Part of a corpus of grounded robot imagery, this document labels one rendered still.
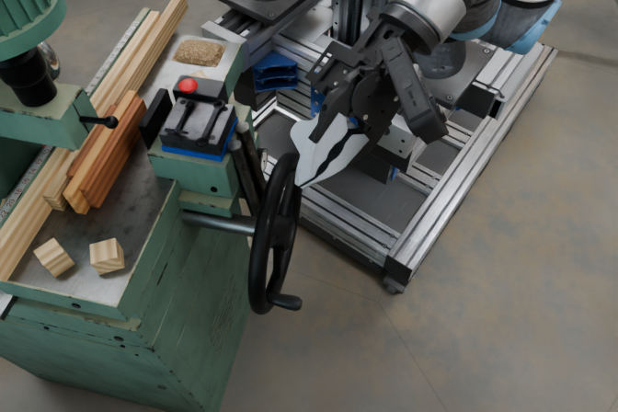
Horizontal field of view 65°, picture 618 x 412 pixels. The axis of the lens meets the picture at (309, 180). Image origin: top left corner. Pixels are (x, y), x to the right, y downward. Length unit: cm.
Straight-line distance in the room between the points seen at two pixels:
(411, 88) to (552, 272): 151
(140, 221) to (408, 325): 109
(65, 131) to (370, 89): 45
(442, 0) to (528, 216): 155
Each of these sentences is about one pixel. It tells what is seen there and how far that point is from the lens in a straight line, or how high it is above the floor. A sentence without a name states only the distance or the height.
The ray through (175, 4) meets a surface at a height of 94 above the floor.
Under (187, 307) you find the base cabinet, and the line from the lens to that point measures 105.
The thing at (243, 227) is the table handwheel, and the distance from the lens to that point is 86.
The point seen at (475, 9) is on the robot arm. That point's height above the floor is 122.
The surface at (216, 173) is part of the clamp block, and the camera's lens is 79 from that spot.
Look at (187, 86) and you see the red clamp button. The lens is 81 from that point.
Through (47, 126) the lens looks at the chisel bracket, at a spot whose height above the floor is 105.
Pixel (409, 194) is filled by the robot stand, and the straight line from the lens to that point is 167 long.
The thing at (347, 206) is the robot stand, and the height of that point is 23.
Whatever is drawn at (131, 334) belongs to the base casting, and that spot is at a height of 78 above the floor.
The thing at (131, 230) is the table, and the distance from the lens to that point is 81.
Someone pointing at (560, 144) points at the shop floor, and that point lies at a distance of 230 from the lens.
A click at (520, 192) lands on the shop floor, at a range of 207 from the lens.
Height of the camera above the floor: 156
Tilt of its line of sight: 54 degrees down
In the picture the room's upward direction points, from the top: straight up
